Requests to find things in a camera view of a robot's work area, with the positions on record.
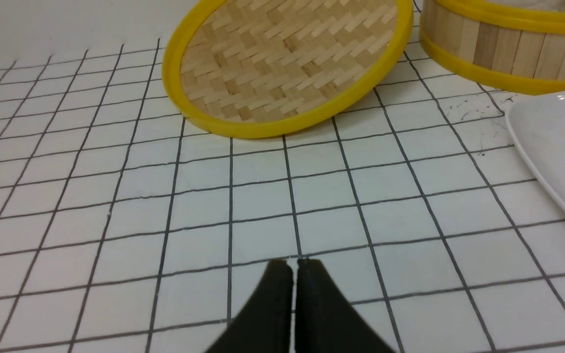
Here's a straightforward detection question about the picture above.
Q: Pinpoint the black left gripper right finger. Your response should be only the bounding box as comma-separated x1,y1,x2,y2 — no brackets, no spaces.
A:
295,258,394,353

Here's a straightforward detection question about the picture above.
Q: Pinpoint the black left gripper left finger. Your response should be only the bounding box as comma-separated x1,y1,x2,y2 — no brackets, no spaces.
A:
207,259,294,353

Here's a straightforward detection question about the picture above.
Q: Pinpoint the yellow-rimmed woven bamboo lid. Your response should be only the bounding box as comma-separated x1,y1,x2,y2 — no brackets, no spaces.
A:
162,0,413,139

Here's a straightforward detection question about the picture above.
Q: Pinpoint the yellow-rimmed bamboo steamer basket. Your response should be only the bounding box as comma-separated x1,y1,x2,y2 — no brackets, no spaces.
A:
419,0,565,95

